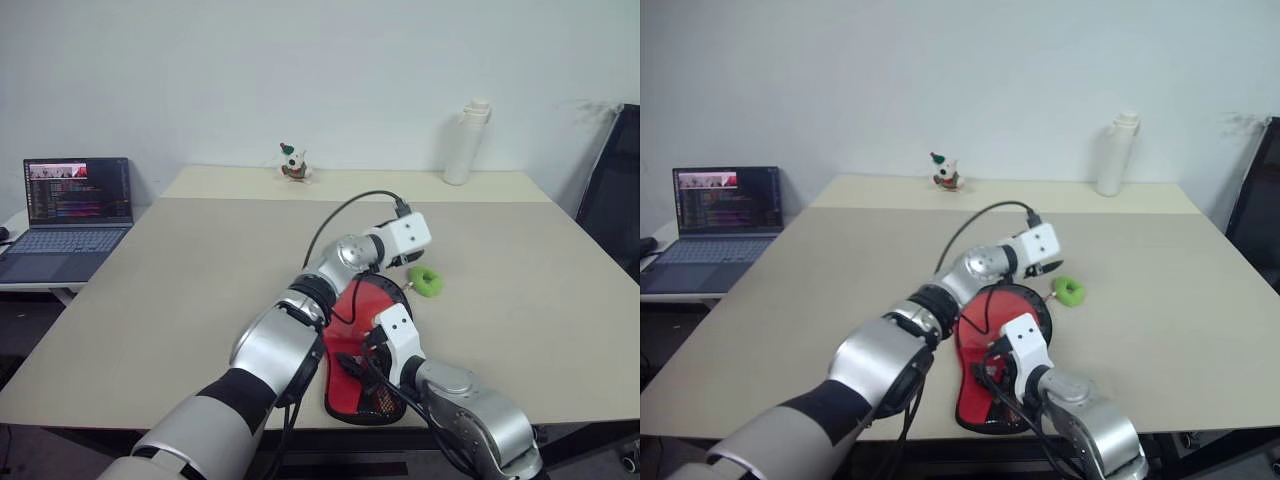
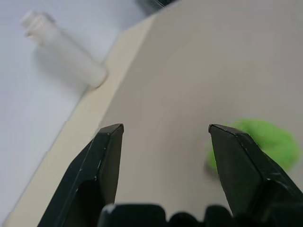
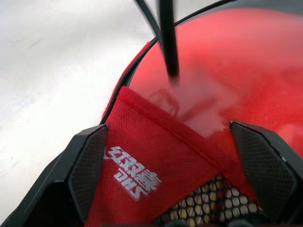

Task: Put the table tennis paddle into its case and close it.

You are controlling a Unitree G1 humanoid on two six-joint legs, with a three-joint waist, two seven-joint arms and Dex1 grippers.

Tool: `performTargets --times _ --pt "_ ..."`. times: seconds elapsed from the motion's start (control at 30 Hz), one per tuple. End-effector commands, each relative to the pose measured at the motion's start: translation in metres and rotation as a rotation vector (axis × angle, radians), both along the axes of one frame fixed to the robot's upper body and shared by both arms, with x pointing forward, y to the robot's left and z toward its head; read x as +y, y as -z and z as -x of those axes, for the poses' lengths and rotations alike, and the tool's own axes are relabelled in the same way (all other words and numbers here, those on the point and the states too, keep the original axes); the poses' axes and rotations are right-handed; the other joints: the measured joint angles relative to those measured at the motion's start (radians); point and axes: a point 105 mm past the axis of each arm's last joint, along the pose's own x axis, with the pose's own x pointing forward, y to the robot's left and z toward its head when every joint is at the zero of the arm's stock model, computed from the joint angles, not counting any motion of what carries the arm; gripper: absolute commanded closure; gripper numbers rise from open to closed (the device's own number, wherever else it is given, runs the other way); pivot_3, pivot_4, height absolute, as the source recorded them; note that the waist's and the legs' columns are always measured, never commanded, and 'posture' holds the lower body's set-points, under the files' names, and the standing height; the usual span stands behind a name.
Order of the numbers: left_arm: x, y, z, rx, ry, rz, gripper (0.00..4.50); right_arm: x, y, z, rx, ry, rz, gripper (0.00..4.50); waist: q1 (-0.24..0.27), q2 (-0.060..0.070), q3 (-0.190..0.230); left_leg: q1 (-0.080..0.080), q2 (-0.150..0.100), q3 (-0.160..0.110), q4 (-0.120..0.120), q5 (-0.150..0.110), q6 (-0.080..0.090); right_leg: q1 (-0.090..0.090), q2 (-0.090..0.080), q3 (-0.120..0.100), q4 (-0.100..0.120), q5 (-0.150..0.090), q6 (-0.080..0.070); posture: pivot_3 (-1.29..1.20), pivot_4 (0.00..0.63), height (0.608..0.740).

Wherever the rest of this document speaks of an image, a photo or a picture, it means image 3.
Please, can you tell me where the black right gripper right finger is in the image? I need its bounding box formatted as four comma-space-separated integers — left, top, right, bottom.
228, 121, 303, 225

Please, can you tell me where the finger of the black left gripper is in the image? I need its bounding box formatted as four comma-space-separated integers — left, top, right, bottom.
158, 0, 180, 79

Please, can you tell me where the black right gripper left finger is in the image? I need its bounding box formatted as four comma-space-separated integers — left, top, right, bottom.
0, 123, 110, 227

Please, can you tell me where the red table tennis paddle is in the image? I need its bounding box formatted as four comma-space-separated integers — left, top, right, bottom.
129, 9, 303, 201

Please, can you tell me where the black paddle case red lining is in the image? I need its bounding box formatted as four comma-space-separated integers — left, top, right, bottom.
89, 0, 303, 227

